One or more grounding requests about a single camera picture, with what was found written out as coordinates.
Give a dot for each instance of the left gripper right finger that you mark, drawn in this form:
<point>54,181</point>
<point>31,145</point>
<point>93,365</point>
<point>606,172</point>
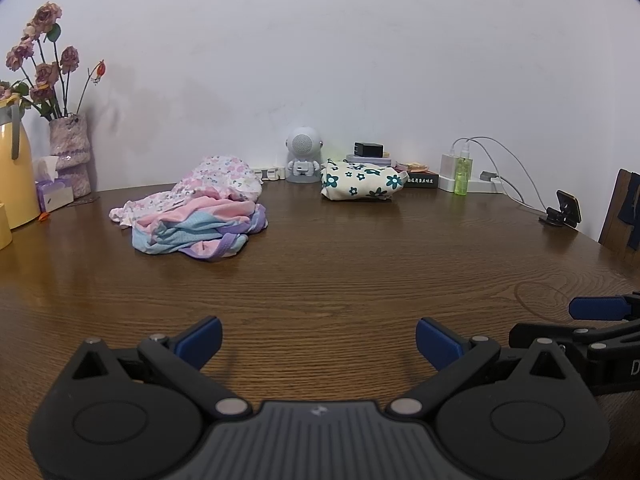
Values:
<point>458,363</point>

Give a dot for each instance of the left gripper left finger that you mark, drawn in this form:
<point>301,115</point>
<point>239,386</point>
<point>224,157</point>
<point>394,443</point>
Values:
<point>177,363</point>

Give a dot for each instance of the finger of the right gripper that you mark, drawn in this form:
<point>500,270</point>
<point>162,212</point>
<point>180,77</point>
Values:
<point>610,308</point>

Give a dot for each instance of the cream floral green dress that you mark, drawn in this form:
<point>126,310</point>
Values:
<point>357,181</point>

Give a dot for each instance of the wooden chair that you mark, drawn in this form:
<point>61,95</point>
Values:
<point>620,232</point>

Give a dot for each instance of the black phone holder clamp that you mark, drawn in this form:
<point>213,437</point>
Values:
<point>568,213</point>

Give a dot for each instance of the pink blue folded garment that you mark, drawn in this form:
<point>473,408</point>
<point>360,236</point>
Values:
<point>204,228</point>

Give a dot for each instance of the white power strip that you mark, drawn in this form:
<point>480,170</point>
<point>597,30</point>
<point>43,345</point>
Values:
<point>447,172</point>

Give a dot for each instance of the dark red tea box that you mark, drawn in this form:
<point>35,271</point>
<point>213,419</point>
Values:
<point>417,175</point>

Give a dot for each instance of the pink floral white garment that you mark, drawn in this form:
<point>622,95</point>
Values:
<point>220,177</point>

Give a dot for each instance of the green spray bottle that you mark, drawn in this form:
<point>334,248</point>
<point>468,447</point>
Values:
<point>462,173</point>

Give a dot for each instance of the white block letters ornament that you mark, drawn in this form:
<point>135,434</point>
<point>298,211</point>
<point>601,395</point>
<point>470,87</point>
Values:
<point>270,174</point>

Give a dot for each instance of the purple tissue box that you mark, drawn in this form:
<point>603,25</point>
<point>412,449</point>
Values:
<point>53,191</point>

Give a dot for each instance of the grey tin box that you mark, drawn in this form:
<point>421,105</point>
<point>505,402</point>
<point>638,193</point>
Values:
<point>377,161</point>

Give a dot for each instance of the small black box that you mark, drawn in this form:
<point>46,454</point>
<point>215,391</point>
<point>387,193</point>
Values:
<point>371,150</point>

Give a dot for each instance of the yellow thermos jug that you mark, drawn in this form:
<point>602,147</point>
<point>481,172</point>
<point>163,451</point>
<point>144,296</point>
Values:
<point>17,181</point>

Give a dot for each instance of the white astronaut figurine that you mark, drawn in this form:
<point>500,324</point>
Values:
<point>304,149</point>

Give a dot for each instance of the pink rose bouquet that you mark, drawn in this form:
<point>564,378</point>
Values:
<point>43,70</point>

